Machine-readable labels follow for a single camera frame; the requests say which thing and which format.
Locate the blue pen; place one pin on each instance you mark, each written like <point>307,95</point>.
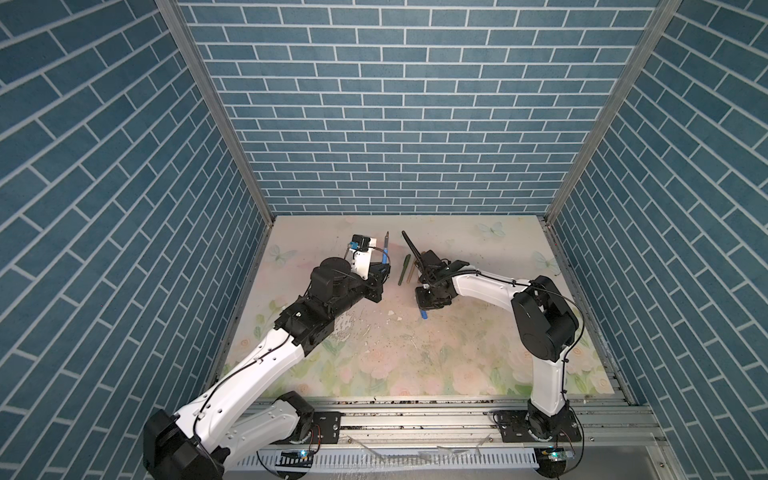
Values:
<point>385,254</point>

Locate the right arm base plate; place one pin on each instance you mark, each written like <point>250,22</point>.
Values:
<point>519,426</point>

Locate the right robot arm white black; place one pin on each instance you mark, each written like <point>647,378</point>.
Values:
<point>546,324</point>

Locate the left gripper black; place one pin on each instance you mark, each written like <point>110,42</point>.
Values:
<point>374,282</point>

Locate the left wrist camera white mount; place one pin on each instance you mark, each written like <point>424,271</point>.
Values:
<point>360,248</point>

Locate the white perforated cable tray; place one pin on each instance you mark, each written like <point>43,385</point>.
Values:
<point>359,460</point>

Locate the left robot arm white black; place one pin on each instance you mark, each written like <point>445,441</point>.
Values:
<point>211,434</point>

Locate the aluminium mounting rail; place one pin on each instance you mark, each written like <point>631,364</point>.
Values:
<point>456,423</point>

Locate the green pen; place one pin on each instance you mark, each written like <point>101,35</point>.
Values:
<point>404,269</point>

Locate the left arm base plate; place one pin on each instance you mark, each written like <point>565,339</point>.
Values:
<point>323,428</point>

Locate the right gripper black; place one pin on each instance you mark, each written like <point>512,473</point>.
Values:
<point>421,303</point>

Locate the brown pen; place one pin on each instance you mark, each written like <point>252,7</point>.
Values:
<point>412,270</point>

